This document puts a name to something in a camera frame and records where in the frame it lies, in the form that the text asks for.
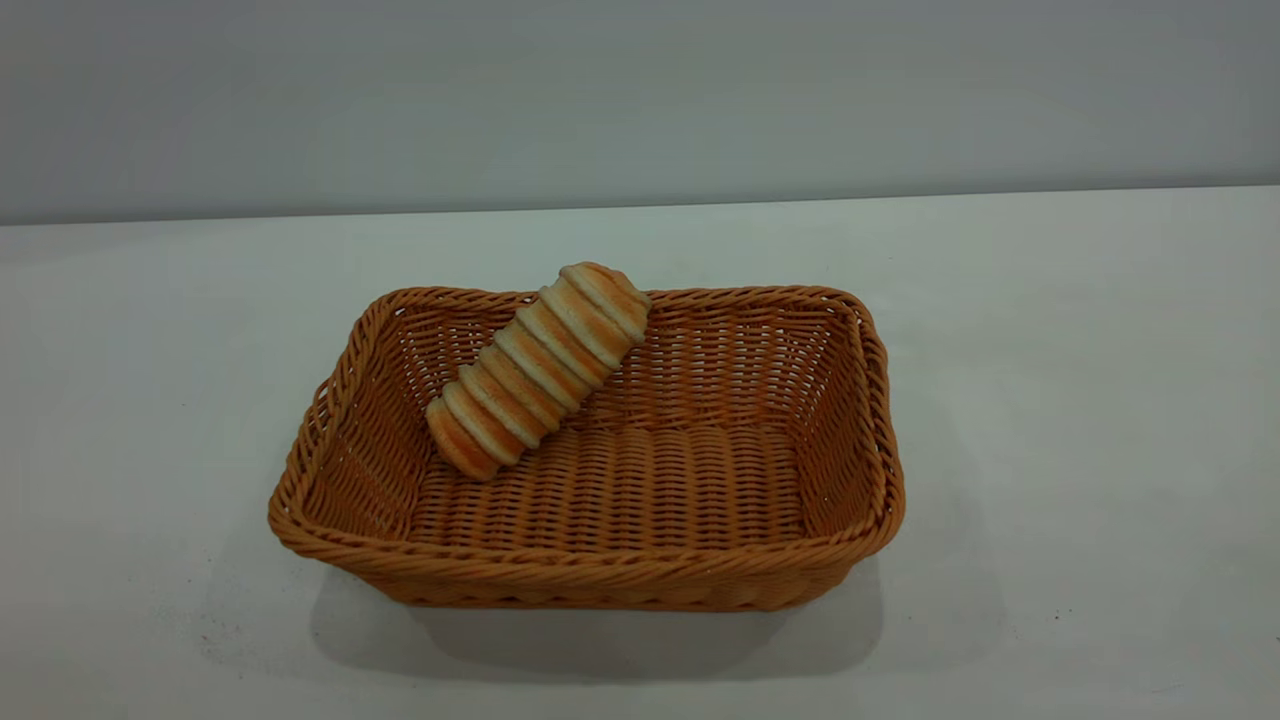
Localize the ridged orange striped bread roll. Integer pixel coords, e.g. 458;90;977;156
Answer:
425;262;652;483

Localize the rectangular woven wicker basket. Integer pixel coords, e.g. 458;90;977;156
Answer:
268;285;906;613

